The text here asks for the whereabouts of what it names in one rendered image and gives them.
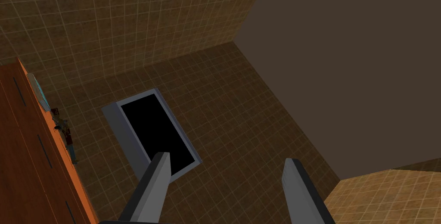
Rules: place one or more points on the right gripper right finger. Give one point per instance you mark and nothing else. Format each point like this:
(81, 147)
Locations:
(303, 193)

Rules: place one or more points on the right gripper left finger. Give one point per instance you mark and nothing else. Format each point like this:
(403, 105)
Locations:
(155, 189)

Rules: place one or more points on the orange wooden cabinet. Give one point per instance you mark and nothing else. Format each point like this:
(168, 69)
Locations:
(31, 155)

